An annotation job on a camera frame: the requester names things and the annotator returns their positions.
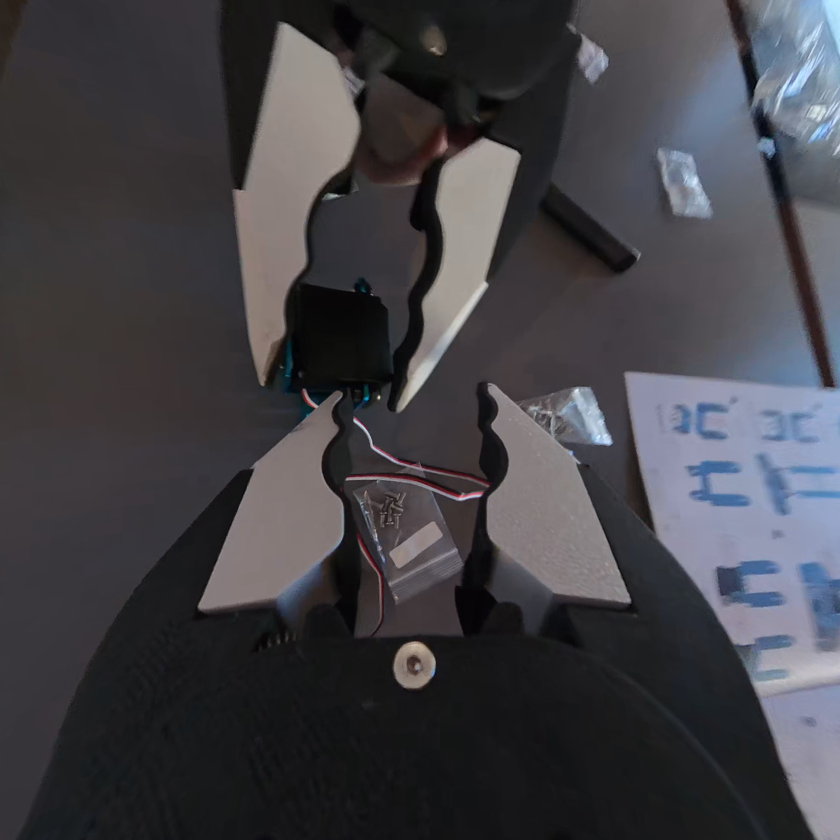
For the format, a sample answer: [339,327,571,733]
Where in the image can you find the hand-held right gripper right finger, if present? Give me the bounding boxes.
[456,382,632,637]

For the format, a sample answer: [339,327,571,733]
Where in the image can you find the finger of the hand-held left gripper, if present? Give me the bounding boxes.
[389,136,524,414]
[233,23,363,389]

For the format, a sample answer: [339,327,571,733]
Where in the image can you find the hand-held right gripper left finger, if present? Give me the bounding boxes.
[197,390,358,637]

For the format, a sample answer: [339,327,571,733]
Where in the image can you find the red white black servo cable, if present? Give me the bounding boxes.
[302,390,493,637]

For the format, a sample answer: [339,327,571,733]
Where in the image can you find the black servo motor teal bracket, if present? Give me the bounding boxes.
[282,279,395,421]

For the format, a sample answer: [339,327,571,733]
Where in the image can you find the person's left hand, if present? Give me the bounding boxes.
[416,128,454,181]

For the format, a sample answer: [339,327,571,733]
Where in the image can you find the labelled zip bag long screws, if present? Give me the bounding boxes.
[576,33,611,85]

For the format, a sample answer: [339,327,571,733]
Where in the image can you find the zip bag with metal parts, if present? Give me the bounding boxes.
[515,386,614,448]

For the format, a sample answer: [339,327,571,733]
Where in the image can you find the black bar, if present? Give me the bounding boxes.
[541,184,641,273]

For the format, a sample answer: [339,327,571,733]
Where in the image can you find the small zip bag black screws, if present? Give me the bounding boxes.
[343,462,463,605]

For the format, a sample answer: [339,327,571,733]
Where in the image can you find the printed instruction sheet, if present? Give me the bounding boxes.
[623,371,840,697]

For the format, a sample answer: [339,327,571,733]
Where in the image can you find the labelled zip bag of nuts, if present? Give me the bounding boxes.
[656,147,715,217]

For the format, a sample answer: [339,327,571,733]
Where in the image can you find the clear plastic bag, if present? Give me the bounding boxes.
[748,0,840,142]

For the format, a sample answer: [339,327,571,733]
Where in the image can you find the plain white paper sheet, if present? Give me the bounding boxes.
[758,676,840,840]

